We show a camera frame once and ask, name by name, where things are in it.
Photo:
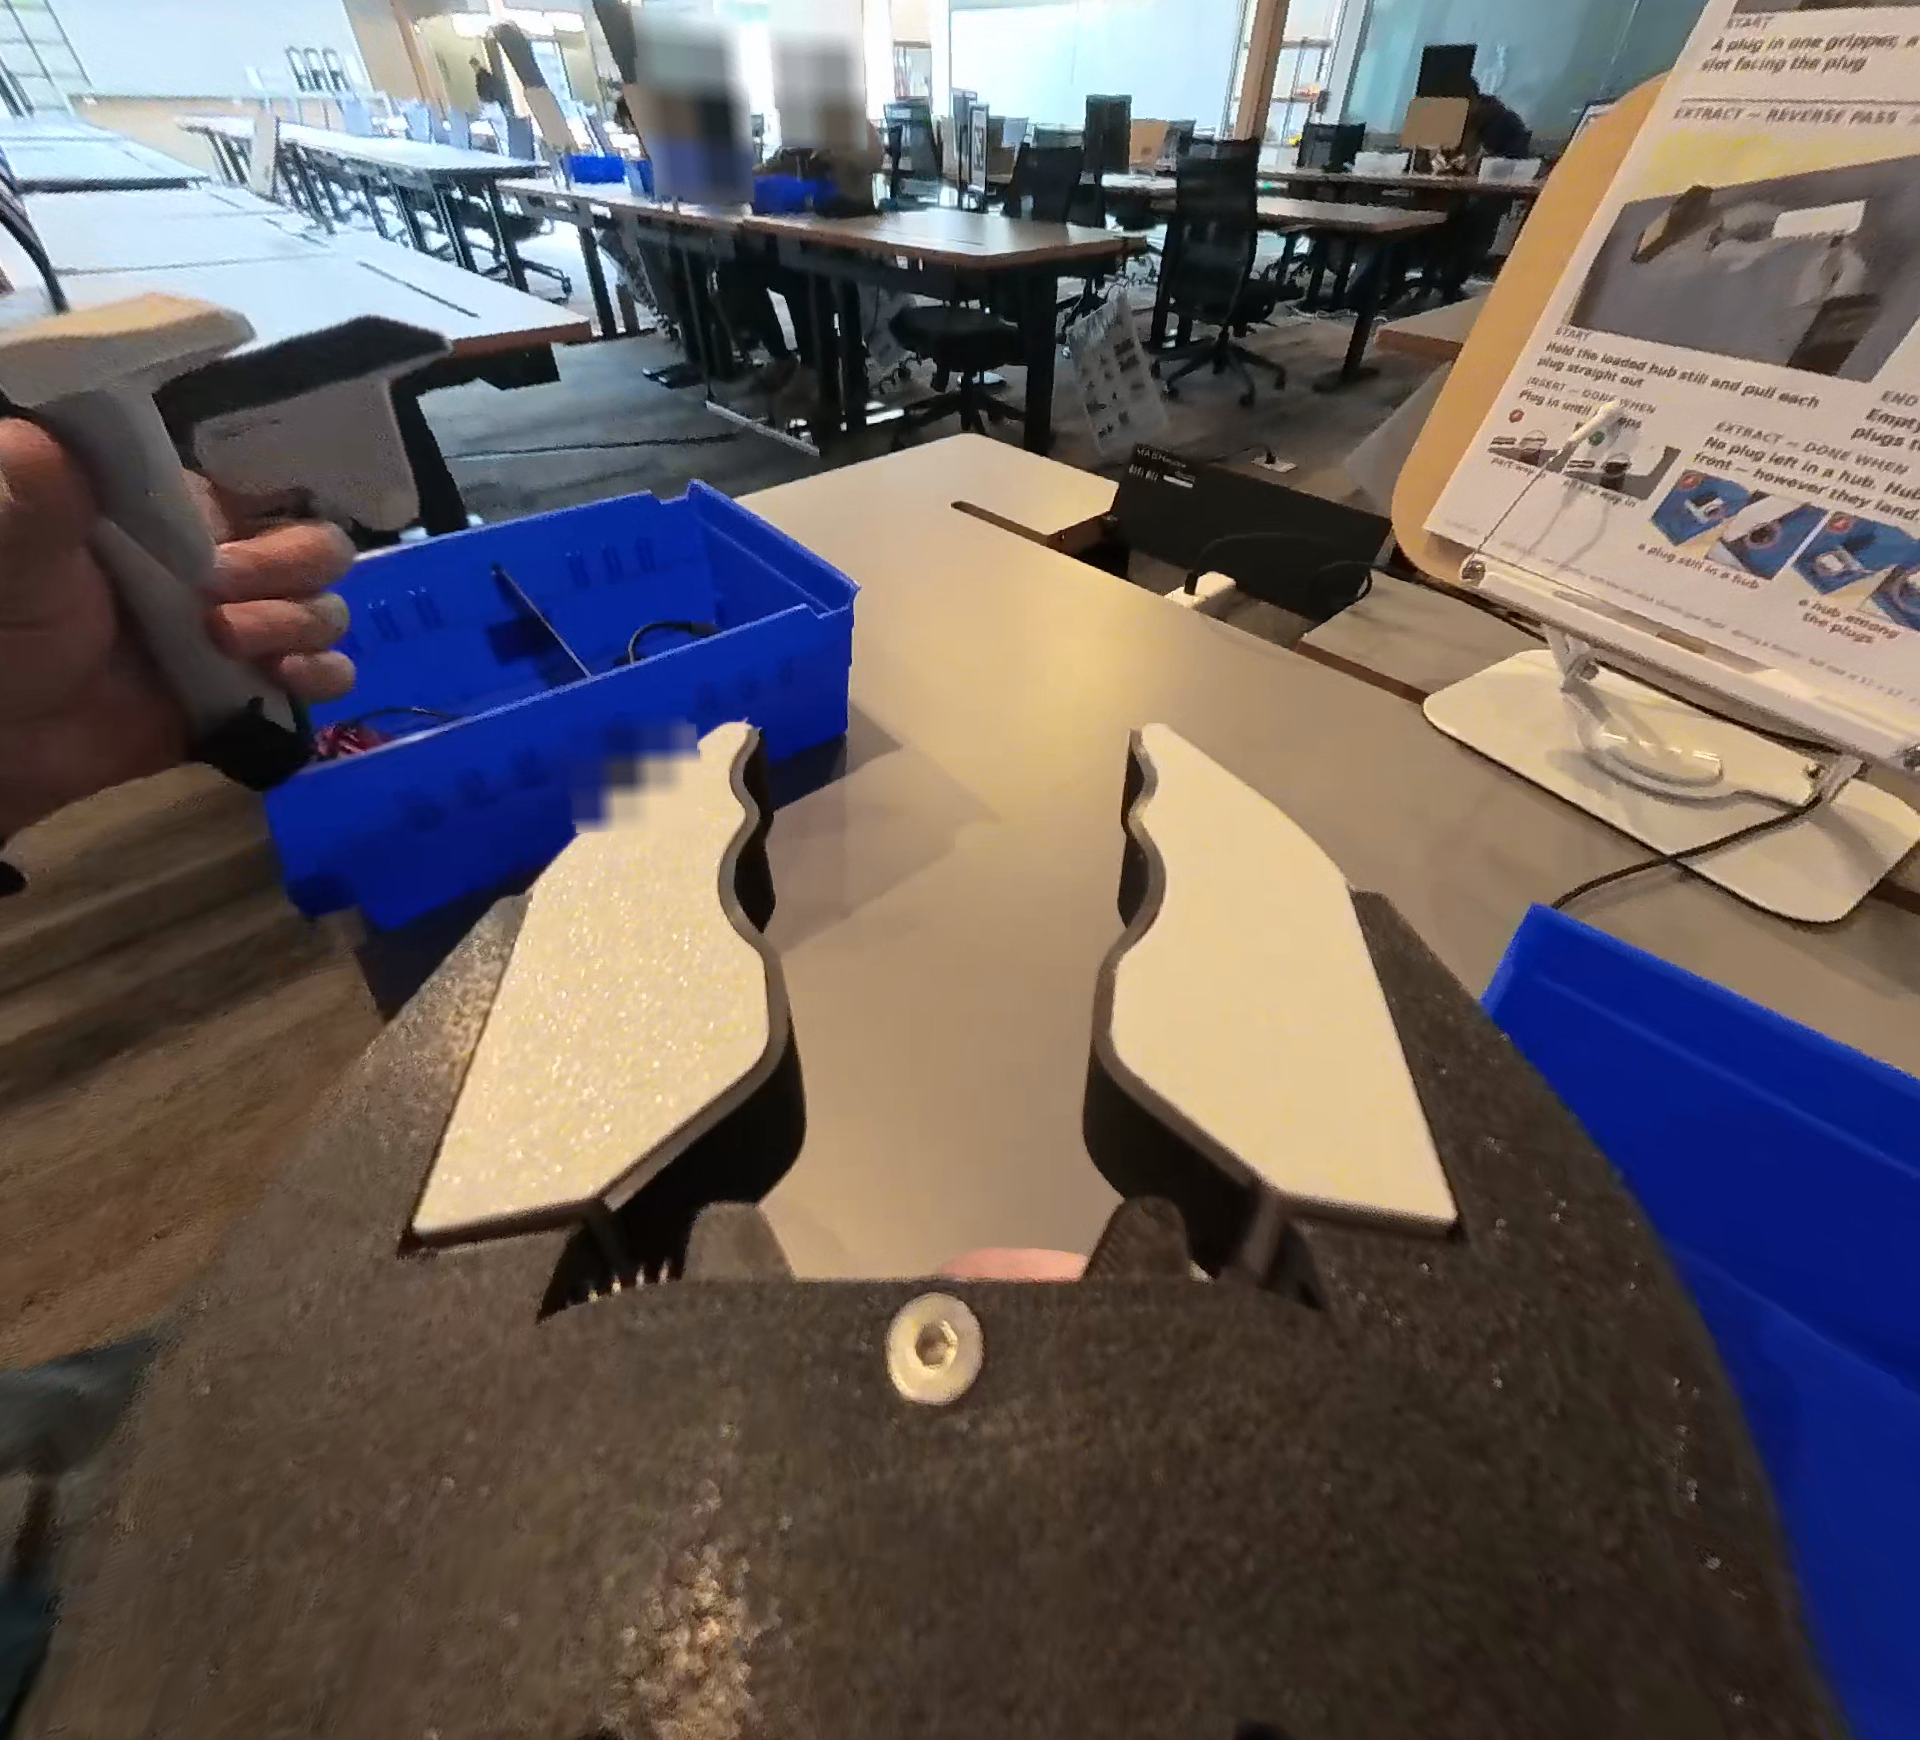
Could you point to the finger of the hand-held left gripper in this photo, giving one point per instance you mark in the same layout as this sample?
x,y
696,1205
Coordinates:
x,y
314,450

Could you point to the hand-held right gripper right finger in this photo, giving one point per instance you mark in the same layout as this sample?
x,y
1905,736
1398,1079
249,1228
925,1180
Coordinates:
x,y
1274,1019

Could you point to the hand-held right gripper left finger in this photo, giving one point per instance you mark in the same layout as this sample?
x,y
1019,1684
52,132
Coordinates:
x,y
597,1019

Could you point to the blue plastic bin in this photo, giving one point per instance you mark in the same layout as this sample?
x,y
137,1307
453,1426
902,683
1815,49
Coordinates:
x,y
718,748
1770,1244

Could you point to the person's left hand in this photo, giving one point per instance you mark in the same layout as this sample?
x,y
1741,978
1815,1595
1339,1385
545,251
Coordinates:
x,y
76,660

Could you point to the white top office desk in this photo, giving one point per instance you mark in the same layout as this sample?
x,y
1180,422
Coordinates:
x,y
375,286

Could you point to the white monitor stand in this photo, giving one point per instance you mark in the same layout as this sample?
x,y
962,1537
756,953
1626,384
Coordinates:
x,y
1575,748

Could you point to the white power adapter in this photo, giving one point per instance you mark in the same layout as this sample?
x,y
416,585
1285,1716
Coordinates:
x,y
1203,589

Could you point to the black flat panel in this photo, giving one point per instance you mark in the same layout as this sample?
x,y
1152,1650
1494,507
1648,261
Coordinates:
x,y
1261,518

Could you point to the black office chair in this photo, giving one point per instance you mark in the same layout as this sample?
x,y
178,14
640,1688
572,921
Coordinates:
x,y
950,338
1217,240

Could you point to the wooden top office desk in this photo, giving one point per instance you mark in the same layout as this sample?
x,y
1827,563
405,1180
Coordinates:
x,y
930,240
1321,215

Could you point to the white printed floor sign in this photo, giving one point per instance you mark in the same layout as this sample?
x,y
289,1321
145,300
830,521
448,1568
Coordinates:
x,y
1118,375

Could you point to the instruction sheet on stand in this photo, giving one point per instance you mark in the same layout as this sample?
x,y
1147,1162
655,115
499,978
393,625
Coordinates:
x,y
1499,314

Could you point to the printed instruction poster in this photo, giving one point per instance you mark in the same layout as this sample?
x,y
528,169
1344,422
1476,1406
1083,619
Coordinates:
x,y
1725,343

